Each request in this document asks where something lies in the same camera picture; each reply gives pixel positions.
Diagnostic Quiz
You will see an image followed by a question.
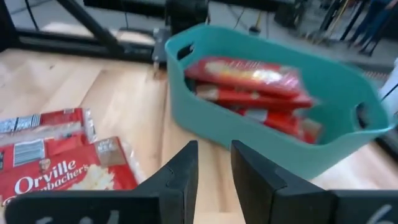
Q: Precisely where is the red Orville popcorn bag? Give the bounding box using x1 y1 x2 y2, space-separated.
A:
184 55 303 98
0 107 98 149
195 83 315 110
0 136 140 206
238 108 324 145

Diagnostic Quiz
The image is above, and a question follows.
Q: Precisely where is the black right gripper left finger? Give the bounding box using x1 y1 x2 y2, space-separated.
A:
135 140 200 224

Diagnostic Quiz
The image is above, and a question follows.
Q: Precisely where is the teal plastic basket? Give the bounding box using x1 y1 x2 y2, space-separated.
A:
164 24 396 180

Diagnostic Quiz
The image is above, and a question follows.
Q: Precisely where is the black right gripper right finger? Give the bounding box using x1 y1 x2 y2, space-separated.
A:
231 139 332 224

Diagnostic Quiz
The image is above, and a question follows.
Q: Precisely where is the grey metal bracket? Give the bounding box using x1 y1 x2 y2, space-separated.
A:
151 27 173 79

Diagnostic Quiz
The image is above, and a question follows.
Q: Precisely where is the person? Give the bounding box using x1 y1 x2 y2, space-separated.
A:
347 0 398 57

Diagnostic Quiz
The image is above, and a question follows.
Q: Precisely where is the white container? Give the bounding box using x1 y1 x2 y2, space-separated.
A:
377 57 398 126

